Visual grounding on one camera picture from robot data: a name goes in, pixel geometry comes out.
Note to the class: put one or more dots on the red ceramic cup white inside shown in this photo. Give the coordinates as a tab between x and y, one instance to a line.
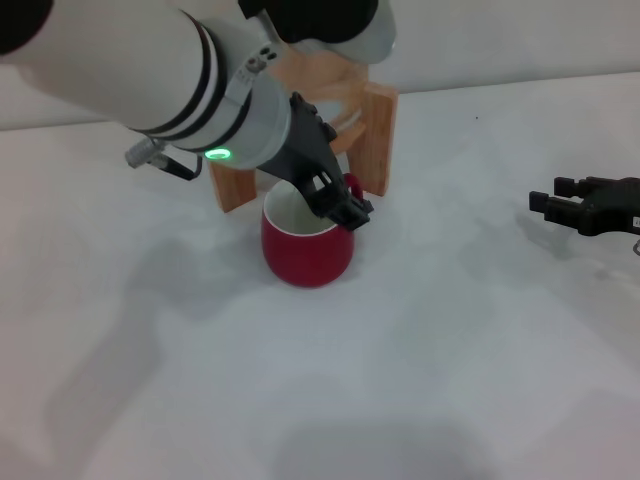
307	260

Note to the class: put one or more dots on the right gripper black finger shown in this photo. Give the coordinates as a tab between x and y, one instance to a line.
560	212
572	187

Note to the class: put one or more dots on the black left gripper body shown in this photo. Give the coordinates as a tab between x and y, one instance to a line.
305	145

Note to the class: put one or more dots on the wooden dispenser stand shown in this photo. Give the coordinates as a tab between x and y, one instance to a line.
377	140

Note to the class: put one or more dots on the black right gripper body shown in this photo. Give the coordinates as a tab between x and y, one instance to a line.
617	212

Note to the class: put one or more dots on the clear glass water dispenser jar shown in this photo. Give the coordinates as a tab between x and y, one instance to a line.
325	75

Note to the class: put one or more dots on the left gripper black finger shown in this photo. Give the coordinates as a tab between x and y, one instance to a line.
352	197
332	207

